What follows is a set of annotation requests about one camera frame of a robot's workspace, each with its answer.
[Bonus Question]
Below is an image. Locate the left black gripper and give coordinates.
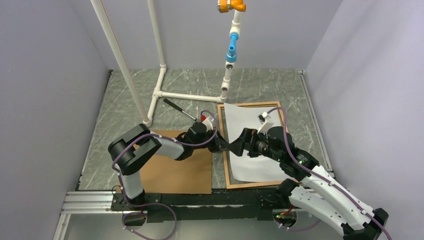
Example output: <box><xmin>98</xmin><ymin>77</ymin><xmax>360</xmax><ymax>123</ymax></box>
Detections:
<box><xmin>193</xmin><ymin>127</ymin><xmax>229</xmax><ymax>154</ymax></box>

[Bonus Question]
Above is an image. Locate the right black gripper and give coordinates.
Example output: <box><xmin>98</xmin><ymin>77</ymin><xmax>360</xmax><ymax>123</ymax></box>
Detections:
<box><xmin>226</xmin><ymin>127</ymin><xmax>283</xmax><ymax>162</ymax></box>

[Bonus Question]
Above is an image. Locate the building photo print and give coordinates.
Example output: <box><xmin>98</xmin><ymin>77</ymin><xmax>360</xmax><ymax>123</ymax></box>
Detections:
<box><xmin>222</xmin><ymin>103</ymin><xmax>289</xmax><ymax>184</ymax></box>

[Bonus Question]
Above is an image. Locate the brown fibreboard backing board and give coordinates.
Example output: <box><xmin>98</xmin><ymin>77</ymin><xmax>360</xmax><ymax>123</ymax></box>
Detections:
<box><xmin>121</xmin><ymin>149</ymin><xmax>212</xmax><ymax>199</ymax></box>

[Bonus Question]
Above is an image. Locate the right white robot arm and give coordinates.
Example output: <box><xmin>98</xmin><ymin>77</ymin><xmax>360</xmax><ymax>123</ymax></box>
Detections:
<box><xmin>227</xmin><ymin>126</ymin><xmax>392</xmax><ymax>240</ymax></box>

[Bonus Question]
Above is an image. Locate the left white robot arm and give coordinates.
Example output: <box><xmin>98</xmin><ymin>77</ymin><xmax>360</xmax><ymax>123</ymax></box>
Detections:
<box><xmin>107</xmin><ymin>120</ymin><xmax>229</xmax><ymax>210</ymax></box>

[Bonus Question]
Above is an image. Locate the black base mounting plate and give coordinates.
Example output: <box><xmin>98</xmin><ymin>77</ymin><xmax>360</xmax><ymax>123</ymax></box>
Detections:
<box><xmin>110</xmin><ymin>187</ymin><xmax>297</xmax><ymax>224</ymax></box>

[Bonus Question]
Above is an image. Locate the blue pipe fitting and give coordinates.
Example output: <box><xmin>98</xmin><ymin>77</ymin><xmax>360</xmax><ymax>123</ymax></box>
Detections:
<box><xmin>226</xmin><ymin>33</ymin><xmax>239</xmax><ymax>63</ymax></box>

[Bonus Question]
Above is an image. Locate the white pvc pipe stand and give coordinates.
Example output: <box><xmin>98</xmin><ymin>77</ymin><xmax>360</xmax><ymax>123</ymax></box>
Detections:
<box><xmin>84</xmin><ymin>0</ymin><xmax>253</xmax><ymax>128</ymax></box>

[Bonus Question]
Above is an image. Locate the orange pipe fitting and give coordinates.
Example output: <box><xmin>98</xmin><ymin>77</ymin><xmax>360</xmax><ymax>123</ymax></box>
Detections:
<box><xmin>216</xmin><ymin>0</ymin><xmax>247</xmax><ymax>13</ymax></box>

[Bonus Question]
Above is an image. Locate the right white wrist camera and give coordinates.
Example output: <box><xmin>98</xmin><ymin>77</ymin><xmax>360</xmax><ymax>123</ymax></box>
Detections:
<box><xmin>257</xmin><ymin>112</ymin><xmax>274</xmax><ymax>135</ymax></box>

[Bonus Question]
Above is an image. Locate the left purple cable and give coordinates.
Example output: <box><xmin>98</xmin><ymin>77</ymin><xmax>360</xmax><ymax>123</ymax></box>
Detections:
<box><xmin>110</xmin><ymin>109</ymin><xmax>220</xmax><ymax>240</ymax></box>

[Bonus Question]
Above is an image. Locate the purple cable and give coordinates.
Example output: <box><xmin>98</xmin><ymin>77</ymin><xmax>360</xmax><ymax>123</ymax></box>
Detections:
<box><xmin>266</xmin><ymin>106</ymin><xmax>393</xmax><ymax>240</ymax></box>
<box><xmin>110</xmin><ymin>109</ymin><xmax>220</xmax><ymax>240</ymax></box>

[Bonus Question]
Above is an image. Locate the aluminium rail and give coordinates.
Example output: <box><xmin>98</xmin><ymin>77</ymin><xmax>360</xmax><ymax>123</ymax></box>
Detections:
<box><xmin>52</xmin><ymin>190</ymin><xmax>363</xmax><ymax>240</ymax></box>

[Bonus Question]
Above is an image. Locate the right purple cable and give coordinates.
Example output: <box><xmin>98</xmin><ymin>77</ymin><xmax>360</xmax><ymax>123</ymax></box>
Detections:
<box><xmin>266</xmin><ymin>106</ymin><xmax>393</xmax><ymax>240</ymax></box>

